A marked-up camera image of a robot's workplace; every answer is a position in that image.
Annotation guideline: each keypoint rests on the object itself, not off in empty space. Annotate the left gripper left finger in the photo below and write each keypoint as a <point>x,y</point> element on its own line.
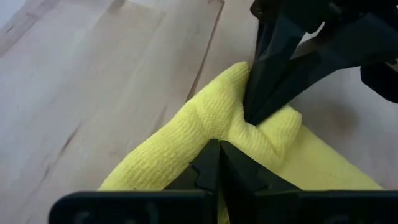
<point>192,186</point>

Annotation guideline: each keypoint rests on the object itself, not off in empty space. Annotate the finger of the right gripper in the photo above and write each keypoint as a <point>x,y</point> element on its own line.
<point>342,46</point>
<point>267,62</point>

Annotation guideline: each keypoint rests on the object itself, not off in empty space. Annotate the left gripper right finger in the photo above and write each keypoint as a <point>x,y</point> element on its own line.
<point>248,186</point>

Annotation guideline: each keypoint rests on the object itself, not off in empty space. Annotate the yellow microfiber towel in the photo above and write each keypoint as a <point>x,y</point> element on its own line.
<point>202,118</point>

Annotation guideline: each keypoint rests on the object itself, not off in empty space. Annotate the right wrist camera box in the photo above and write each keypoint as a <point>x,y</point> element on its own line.
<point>382,81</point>

